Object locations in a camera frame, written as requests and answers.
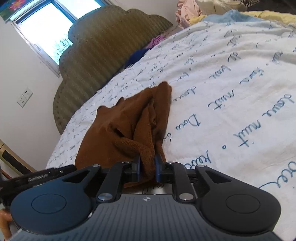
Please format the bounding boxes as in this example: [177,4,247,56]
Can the purple cloth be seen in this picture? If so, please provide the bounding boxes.
[148,35,165,50]

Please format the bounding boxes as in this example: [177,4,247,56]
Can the light blue fluffy blanket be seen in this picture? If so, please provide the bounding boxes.
[203,9,269,24]

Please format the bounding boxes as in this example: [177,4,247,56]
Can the brown knitted garment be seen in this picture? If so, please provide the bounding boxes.
[74,81,173,189]

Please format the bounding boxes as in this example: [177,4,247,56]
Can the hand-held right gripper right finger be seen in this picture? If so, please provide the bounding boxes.
[154,153,234,202]

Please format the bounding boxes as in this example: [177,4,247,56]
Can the cream crumpled cloth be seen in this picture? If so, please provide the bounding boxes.
[196,0,248,16]

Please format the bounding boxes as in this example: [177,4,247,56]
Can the dark blue cloth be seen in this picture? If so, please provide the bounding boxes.
[125,48,151,69]

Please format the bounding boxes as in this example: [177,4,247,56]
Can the olive green padded headboard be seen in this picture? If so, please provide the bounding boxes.
[53,5,174,136]

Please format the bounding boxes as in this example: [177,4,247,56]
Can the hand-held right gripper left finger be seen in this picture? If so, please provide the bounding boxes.
[61,155,141,203]

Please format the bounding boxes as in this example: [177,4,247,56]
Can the person's left hand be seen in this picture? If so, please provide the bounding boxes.
[0,209,12,240]

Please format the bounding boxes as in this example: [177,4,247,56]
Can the pink crumpled cloth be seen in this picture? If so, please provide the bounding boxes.
[175,0,204,29]

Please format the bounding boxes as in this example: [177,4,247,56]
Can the window with blue frame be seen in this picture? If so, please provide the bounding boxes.
[9,0,116,77]

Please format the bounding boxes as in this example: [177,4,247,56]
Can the white wall socket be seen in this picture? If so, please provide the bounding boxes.
[17,87,34,108]

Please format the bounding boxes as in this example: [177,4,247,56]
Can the flower picture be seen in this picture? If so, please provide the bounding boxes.
[0,0,25,20]

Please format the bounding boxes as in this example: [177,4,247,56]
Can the white script-printed bed sheet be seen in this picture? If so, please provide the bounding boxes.
[46,14,296,241]

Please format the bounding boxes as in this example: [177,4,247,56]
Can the gold tower fan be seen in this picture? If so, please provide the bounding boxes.
[0,139,38,175]

